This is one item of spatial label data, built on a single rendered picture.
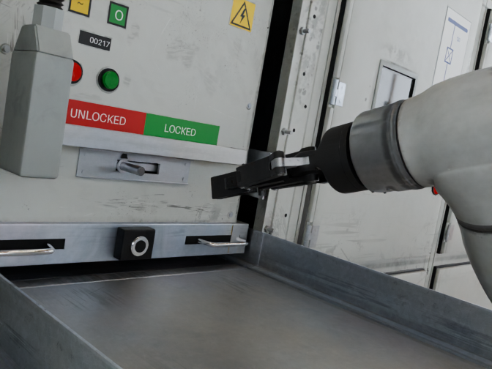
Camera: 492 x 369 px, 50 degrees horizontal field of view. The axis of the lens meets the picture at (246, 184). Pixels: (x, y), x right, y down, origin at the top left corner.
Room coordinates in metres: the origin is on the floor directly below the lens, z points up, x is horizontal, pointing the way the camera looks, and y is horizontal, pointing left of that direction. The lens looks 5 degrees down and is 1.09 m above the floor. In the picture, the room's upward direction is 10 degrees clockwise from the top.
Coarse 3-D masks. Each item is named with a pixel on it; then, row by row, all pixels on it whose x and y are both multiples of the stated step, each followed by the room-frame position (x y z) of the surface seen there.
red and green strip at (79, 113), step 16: (80, 112) 0.76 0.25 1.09; (96, 112) 0.78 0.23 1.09; (112, 112) 0.80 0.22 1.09; (128, 112) 0.82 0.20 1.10; (112, 128) 0.80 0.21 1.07; (128, 128) 0.83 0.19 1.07; (144, 128) 0.85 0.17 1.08; (160, 128) 0.87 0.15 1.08; (176, 128) 0.89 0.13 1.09; (192, 128) 0.92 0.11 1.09; (208, 128) 0.94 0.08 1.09
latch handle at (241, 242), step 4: (196, 240) 0.94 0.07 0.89; (200, 240) 0.93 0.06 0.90; (204, 240) 0.93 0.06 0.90; (236, 240) 1.01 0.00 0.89; (240, 240) 1.00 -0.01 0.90; (244, 240) 0.99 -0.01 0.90; (204, 244) 0.93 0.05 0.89; (208, 244) 0.92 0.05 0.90; (212, 244) 0.92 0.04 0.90; (216, 244) 0.92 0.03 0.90; (220, 244) 0.93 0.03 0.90; (224, 244) 0.94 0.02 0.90; (228, 244) 0.94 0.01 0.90; (232, 244) 0.95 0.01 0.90; (236, 244) 0.96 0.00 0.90; (240, 244) 0.97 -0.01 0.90; (244, 244) 0.97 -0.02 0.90
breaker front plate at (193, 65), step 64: (0, 0) 0.67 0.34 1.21; (64, 0) 0.73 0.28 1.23; (128, 0) 0.80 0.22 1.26; (192, 0) 0.89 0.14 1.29; (256, 0) 0.99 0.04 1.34; (0, 64) 0.68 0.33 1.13; (128, 64) 0.81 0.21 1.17; (192, 64) 0.90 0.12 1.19; (256, 64) 1.01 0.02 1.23; (0, 128) 0.69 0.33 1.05; (0, 192) 0.70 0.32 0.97; (64, 192) 0.76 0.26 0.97; (128, 192) 0.84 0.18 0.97; (192, 192) 0.93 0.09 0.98
